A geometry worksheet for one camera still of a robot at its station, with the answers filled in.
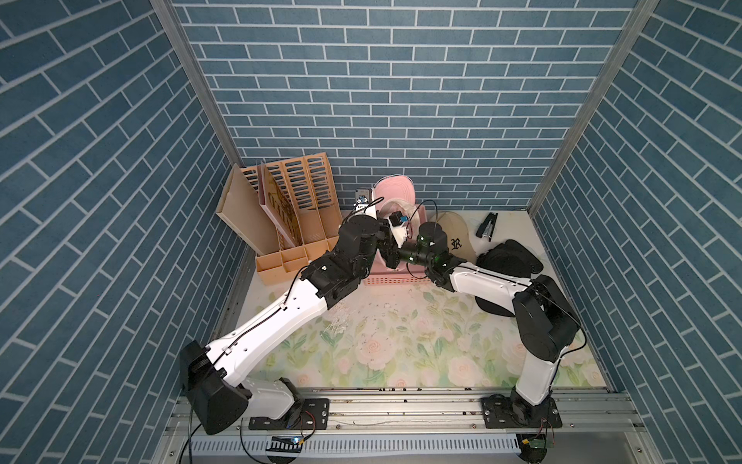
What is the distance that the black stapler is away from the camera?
3.75 ft

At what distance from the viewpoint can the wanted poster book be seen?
2.85ft

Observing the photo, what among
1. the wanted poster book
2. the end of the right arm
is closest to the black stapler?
the end of the right arm

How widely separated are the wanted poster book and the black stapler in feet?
2.30

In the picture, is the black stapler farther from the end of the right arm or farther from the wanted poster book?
the wanted poster book
